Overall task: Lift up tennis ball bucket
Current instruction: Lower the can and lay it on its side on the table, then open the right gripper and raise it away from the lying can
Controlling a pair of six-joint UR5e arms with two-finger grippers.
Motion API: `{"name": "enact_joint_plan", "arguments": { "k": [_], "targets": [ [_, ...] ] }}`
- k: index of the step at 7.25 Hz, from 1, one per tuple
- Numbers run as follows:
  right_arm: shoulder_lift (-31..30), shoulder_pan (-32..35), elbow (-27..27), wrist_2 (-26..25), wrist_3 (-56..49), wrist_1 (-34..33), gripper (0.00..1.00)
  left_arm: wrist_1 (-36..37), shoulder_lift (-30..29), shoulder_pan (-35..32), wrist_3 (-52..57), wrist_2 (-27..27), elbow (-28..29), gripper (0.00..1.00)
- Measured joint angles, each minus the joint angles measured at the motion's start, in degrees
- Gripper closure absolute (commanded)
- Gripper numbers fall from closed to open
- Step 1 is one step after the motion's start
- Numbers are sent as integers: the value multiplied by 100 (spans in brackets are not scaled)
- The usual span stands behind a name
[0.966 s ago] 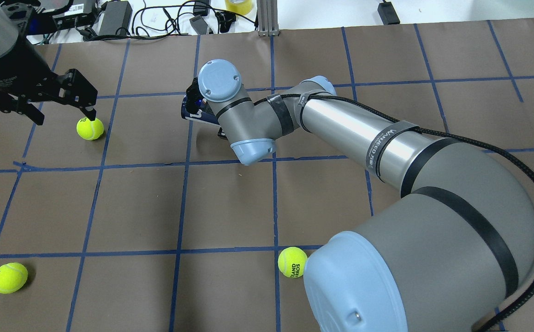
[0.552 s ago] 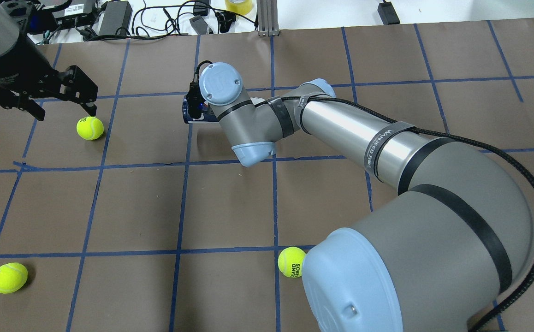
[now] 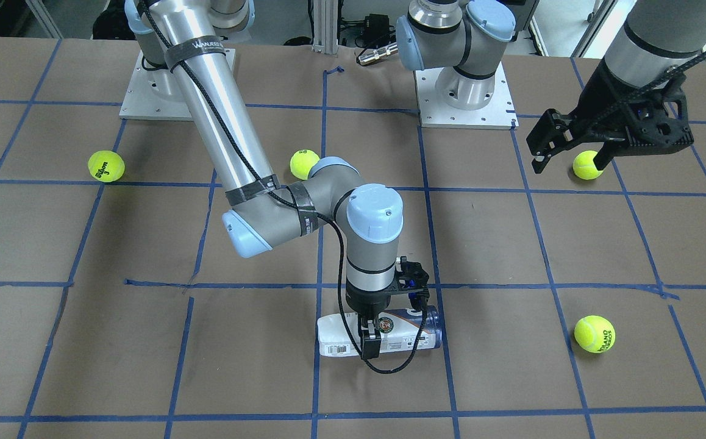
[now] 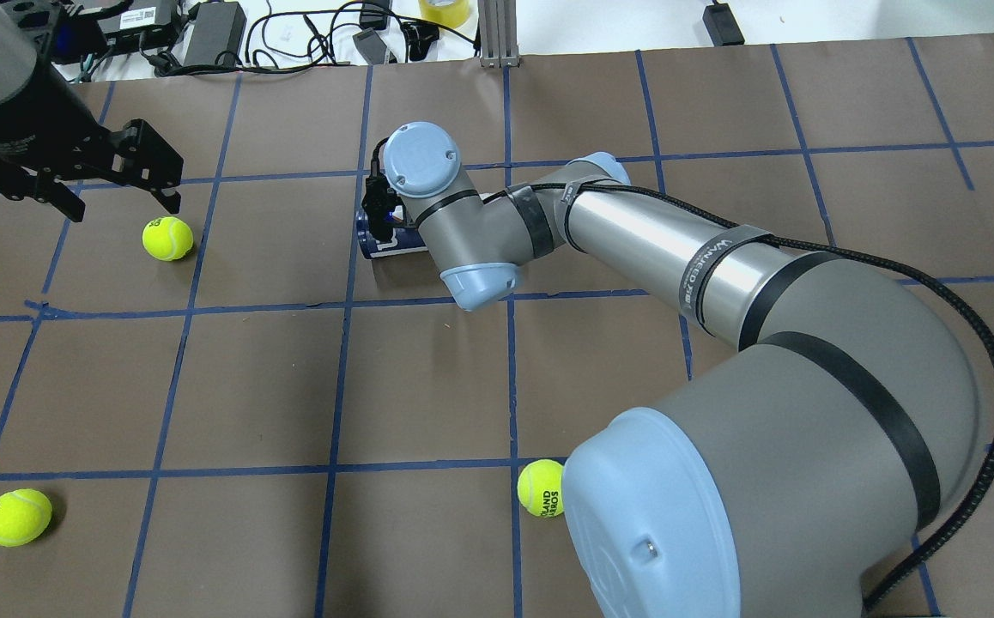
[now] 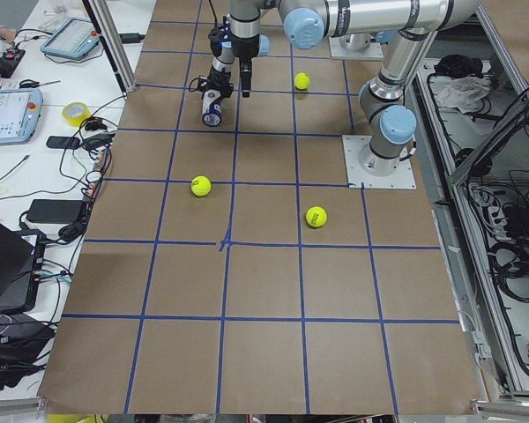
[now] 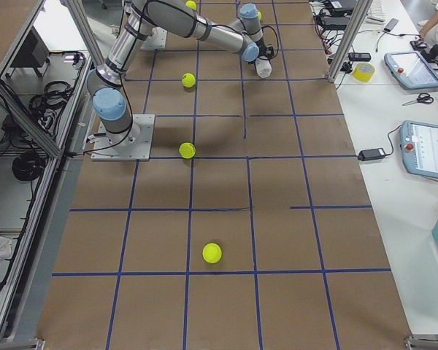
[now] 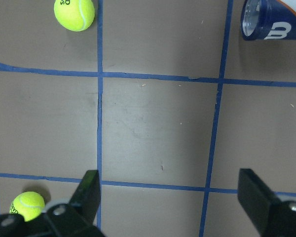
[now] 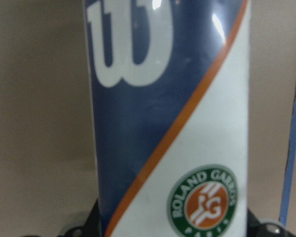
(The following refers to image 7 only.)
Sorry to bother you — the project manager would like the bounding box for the Wilson tennis ball can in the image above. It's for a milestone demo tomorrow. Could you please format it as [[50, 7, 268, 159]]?
[[240, 0, 296, 40]]

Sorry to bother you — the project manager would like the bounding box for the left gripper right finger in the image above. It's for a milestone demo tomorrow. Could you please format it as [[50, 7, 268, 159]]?
[[237, 168, 296, 237]]

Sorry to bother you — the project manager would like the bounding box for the tennis ball front left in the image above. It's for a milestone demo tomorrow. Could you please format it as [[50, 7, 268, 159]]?
[[54, 0, 96, 32]]

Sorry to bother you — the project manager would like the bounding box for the tennis ball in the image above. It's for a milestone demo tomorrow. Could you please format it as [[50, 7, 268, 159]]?
[[54, 0, 96, 32], [9, 191, 45, 222]]

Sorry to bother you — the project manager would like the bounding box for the tennis ball centre back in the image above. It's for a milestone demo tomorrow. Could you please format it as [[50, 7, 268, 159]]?
[[9, 191, 45, 222]]

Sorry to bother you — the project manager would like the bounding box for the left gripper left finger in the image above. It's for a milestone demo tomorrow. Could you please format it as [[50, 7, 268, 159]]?
[[0, 170, 104, 237]]

